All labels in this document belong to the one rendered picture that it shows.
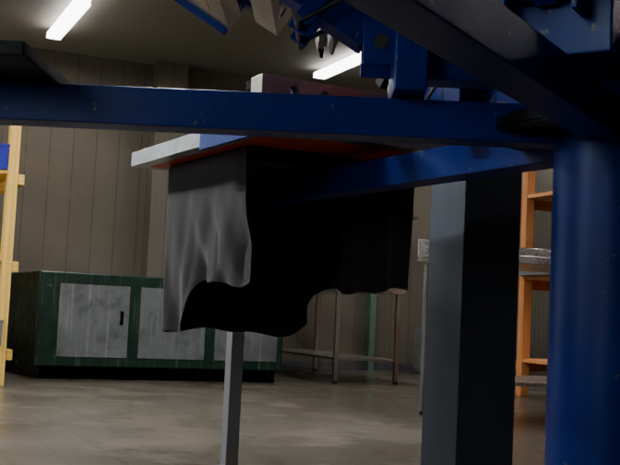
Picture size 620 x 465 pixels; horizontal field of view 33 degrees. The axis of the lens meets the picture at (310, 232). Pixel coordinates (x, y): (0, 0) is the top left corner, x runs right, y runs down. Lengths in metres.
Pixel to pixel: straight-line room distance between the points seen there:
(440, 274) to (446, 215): 0.16
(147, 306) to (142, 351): 0.35
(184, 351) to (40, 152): 2.82
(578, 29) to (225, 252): 1.21
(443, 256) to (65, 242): 7.48
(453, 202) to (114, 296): 5.47
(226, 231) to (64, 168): 7.83
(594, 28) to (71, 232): 8.96
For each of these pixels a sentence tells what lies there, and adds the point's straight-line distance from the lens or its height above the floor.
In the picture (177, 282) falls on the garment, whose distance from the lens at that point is 2.64.
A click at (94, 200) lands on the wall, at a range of 10.18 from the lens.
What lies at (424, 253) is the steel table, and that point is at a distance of 6.45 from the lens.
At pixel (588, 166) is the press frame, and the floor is 0.83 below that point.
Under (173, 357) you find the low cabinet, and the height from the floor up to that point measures 0.18.
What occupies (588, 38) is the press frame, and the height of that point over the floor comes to 0.95.
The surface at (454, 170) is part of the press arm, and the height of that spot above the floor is 0.87.
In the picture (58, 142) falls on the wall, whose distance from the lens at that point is 10.17.
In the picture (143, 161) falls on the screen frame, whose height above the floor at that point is 0.96.
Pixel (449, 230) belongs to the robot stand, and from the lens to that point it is 2.85.
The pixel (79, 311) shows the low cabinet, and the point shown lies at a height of 0.51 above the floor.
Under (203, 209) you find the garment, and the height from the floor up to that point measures 0.82.
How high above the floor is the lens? 0.59
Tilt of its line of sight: 4 degrees up
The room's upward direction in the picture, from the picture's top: 3 degrees clockwise
